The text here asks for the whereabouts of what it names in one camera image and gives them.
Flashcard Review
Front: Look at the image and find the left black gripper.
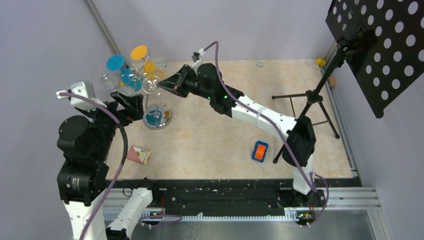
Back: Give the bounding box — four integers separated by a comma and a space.
79, 88, 144, 158

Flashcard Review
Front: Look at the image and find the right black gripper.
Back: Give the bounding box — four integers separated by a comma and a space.
156, 65, 213, 102

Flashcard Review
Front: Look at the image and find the clear flute wine glass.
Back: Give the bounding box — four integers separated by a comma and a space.
141, 75, 162, 95

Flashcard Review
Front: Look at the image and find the clear ribbed short glass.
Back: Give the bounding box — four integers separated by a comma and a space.
152, 56, 172, 80

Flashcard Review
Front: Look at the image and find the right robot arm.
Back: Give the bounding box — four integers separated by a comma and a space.
158, 63, 321, 207

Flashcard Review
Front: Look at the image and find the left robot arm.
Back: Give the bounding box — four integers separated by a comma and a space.
57, 90, 161, 240

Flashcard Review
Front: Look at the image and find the blue wine glass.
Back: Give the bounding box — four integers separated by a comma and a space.
106, 54, 144, 92

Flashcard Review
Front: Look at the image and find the chrome wine glass rack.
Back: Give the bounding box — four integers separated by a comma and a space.
116, 48, 173, 131

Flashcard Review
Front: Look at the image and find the clear wine glass on rack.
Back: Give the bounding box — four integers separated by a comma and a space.
99, 74, 120, 90

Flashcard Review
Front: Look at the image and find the yellow wine glass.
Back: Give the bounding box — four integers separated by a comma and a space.
130, 45, 155, 77

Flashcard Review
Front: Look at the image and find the pink card box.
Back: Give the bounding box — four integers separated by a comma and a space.
126, 146, 151, 165

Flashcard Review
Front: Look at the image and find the blue orange toy car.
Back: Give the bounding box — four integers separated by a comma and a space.
251, 140, 269, 163

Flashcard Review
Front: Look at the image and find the yellow corner clip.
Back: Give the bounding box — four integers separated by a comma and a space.
315, 58, 327, 67

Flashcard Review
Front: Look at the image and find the black perforated music stand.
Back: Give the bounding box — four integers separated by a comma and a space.
280, 0, 424, 167

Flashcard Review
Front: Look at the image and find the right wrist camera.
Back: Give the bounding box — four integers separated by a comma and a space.
191, 48, 205, 68

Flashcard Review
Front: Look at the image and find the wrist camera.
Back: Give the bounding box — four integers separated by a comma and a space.
191, 48, 205, 68
56, 81, 107, 112

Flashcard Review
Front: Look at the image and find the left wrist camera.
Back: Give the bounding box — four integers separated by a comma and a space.
56, 81, 107, 112

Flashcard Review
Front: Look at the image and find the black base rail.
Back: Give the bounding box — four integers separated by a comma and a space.
109, 178, 362, 220

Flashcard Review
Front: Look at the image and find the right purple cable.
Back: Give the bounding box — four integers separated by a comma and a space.
202, 41, 330, 227

